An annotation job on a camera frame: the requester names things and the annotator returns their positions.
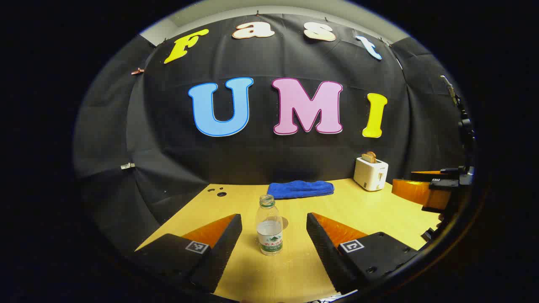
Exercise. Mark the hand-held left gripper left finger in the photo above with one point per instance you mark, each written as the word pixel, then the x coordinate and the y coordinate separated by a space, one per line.
pixel 223 248

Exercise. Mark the white toaster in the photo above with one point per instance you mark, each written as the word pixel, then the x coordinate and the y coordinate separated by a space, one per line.
pixel 369 174

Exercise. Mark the toasted bread slice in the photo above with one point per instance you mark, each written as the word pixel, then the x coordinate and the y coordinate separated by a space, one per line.
pixel 369 158

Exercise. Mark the round brown coaster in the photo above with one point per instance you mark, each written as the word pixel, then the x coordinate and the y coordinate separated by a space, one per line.
pixel 285 223

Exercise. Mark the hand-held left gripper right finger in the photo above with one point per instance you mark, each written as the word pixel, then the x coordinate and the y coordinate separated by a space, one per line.
pixel 324 252

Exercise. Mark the folded blue towel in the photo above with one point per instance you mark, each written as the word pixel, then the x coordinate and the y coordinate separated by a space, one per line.
pixel 299 189

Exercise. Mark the metal cloth clip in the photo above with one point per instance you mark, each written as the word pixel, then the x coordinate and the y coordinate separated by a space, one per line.
pixel 127 166

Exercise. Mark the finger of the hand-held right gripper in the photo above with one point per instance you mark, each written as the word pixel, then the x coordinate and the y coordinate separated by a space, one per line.
pixel 446 171
pixel 410 191

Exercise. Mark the brown cloth clip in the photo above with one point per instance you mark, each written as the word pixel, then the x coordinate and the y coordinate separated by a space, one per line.
pixel 137 71

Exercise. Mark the black backdrop cloth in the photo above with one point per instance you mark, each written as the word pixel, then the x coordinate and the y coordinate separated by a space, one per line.
pixel 261 160

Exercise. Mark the clear plastic water bottle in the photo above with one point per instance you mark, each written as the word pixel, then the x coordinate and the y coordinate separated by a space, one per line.
pixel 269 235

